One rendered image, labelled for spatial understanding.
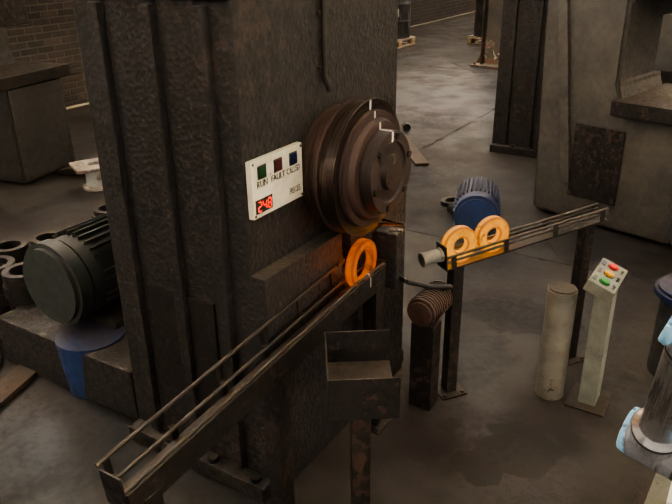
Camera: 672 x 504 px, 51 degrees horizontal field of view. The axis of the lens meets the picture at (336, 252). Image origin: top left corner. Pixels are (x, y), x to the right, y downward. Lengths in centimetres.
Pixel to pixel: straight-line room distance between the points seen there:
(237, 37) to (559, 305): 169
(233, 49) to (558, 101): 331
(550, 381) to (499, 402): 23
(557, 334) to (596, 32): 237
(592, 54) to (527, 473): 289
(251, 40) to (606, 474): 199
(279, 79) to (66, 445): 172
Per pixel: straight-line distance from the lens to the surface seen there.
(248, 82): 205
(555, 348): 306
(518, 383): 328
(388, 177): 232
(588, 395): 319
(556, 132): 504
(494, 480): 277
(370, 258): 259
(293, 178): 225
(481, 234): 286
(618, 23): 477
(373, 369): 221
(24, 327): 347
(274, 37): 213
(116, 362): 305
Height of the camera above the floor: 183
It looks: 24 degrees down
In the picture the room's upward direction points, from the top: 1 degrees counter-clockwise
